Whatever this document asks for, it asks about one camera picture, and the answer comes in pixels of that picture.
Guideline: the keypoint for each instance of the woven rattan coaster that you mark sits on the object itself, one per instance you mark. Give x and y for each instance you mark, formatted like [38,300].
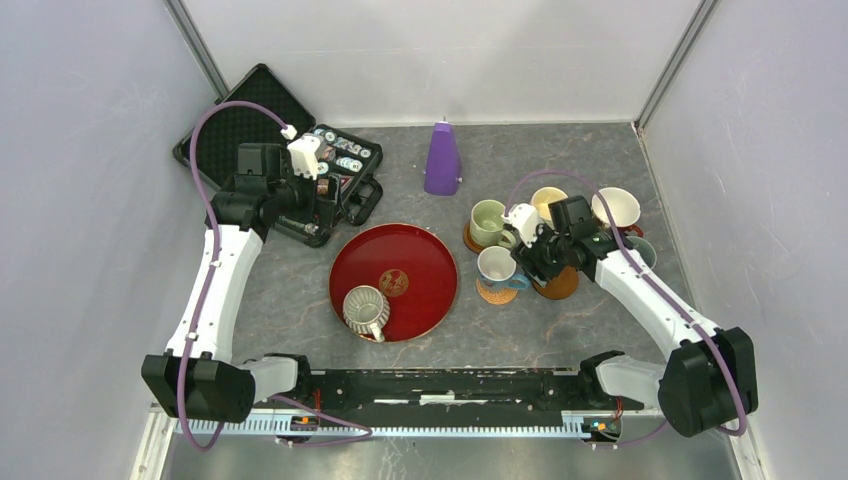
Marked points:
[495,293]

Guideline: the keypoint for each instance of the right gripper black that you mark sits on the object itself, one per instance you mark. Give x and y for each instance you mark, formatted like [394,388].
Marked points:
[526,257]

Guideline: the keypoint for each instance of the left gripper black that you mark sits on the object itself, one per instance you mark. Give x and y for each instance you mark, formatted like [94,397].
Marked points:
[320,212]

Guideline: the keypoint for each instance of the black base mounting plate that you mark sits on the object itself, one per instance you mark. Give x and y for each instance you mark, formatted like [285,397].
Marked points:
[468,397]

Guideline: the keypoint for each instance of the grey ribbed mug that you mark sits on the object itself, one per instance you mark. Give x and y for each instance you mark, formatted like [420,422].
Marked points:
[366,311]

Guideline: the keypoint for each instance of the purple metronome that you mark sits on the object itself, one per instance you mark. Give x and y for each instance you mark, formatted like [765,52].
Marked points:
[443,166]

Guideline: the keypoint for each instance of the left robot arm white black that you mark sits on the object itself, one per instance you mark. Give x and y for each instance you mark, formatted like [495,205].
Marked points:
[195,378]

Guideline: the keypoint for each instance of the brown wooden coaster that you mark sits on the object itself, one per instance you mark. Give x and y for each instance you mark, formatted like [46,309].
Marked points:
[469,242]
[560,287]

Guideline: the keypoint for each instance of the blue mug white inside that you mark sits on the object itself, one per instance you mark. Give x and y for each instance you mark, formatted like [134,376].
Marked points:
[498,271]

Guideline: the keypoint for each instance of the red round tray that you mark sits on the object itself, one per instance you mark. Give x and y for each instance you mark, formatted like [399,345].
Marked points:
[410,266]

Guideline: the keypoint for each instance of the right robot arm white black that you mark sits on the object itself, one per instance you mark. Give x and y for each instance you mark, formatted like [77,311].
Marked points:
[662,318]

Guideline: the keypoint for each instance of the grey green mug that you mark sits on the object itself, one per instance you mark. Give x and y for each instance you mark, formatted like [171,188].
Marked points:
[645,249]

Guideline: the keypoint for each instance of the black poker chip case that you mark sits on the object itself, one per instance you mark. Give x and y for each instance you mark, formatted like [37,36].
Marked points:
[349,163]

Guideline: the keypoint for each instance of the light green mug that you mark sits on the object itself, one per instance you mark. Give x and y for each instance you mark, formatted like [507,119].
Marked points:
[486,227]

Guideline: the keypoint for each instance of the white bowl cup red outside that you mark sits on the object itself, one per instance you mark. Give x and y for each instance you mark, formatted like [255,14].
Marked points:
[624,207]

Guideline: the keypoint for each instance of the cream yellow mug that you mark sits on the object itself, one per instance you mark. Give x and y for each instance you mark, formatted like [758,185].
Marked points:
[543,197]

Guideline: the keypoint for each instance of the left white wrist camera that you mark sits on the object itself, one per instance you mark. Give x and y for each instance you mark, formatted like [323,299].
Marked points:
[305,152]

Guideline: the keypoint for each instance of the aluminium rail frame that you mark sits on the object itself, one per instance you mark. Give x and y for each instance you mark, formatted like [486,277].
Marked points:
[288,420]

